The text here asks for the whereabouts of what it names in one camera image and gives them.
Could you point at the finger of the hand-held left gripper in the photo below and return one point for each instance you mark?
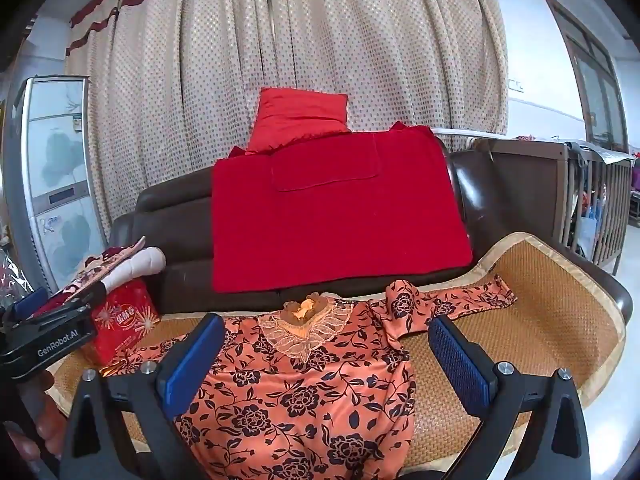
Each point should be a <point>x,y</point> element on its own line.
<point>29,305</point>

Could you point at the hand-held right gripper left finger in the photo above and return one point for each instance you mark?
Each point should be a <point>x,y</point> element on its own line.
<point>192,360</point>

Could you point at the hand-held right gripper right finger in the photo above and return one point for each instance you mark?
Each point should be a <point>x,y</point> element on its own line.
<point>460,365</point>

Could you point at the orange floral shirt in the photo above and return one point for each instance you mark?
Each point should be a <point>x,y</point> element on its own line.
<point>310,390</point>

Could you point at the person's left hand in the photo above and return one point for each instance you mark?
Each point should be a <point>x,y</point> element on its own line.
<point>42,415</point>

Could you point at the red floral cloth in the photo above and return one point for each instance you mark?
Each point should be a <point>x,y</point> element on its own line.
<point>95,270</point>

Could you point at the red tissue packet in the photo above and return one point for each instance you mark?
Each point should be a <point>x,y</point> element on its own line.
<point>127,320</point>

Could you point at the woven rattan mat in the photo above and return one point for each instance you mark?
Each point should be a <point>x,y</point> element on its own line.
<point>540,310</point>

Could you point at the brown leather sofa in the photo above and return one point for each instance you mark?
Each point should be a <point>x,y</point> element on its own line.
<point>165,240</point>

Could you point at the red blanket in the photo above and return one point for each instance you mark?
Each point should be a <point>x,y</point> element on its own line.
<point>340,220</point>

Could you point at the brown wooden crib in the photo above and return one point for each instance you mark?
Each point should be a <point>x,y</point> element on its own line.
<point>565,195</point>

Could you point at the red pillow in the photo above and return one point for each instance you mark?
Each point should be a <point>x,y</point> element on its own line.
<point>295,115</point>

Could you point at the beige dotted curtain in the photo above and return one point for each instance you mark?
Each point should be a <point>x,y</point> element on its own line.
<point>250,50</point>

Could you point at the brown framed window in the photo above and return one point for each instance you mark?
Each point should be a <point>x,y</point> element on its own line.
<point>595,75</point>

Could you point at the white wall socket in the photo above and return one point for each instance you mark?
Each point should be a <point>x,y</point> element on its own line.
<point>516,86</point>

